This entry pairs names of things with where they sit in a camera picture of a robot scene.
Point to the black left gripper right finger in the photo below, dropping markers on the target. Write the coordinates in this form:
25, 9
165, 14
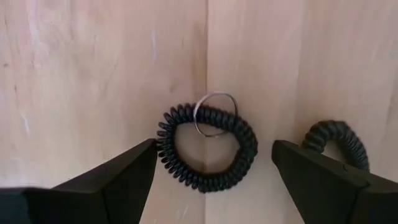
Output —
320, 186

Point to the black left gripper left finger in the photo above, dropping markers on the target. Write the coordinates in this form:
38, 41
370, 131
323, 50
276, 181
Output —
124, 180

